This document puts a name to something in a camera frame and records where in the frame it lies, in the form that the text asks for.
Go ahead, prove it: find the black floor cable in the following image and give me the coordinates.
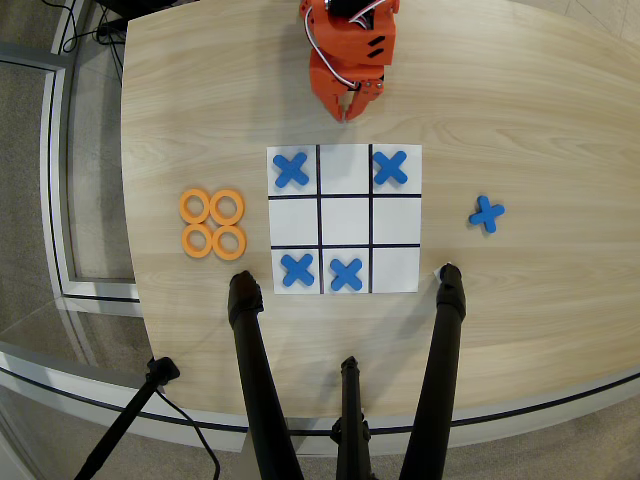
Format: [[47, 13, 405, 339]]
[[154, 389, 222, 480]]

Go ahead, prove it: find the grey metal floor frame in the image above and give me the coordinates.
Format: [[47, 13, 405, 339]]
[[0, 42, 146, 319]]

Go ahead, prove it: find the thick black tripod leg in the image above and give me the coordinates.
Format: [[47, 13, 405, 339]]
[[227, 270, 306, 480], [397, 263, 467, 480]]

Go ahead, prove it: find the black stand leg with clamp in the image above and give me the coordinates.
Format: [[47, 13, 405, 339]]
[[73, 356, 181, 480]]

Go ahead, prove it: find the orange foam ring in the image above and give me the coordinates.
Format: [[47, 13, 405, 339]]
[[180, 223, 215, 259], [212, 224, 248, 261], [209, 188, 246, 225], [178, 187, 212, 225]]

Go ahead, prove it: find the white tic-tac-toe grid sheet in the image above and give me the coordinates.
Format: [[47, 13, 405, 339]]
[[266, 143, 424, 296]]

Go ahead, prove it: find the bundle of black cables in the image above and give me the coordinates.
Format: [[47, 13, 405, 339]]
[[59, 0, 129, 56]]

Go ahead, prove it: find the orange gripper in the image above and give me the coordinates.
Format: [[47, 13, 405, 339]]
[[308, 19, 399, 124]]

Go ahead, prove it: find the thin black tripod leg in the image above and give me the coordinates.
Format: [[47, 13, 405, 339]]
[[329, 355, 374, 480]]

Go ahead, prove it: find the blue foam cross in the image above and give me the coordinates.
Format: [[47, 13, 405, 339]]
[[372, 149, 410, 187], [272, 151, 310, 191], [329, 257, 364, 293], [280, 252, 316, 289], [468, 195, 506, 234]]

